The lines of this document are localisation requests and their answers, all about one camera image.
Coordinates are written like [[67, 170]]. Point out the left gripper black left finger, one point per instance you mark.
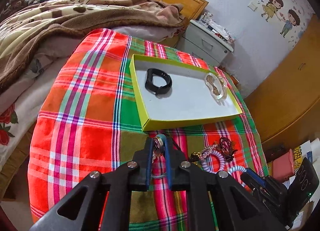
[[101, 201]]

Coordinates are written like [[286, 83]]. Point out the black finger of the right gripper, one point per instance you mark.
[[252, 179]]

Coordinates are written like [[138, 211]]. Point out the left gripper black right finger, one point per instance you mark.
[[215, 201]]

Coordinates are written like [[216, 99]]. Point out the gold translucent hair claw clip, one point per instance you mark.
[[216, 85]]

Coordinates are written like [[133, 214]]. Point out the gold black scrunchie charm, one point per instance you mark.
[[199, 156]]

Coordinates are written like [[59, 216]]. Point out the wooden door right side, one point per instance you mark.
[[285, 106]]

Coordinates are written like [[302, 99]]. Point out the red green plaid cloth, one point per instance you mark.
[[89, 121]]

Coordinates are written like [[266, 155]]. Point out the green shallow cardboard tray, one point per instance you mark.
[[187, 103]]

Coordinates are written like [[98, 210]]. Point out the black fitness band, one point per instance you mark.
[[157, 81]]

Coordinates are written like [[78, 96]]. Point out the grey two-drawer nightstand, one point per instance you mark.
[[202, 43]]

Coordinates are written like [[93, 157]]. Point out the nightstand clutter pile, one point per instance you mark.
[[221, 32]]

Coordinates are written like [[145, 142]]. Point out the clear glass cup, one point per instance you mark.
[[206, 18]]

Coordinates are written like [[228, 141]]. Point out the brown patterned fleece blanket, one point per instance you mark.
[[22, 32]]

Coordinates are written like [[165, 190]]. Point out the brown teddy bear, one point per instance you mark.
[[14, 6]]

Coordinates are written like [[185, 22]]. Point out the cartoon children wall sticker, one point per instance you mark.
[[290, 17]]

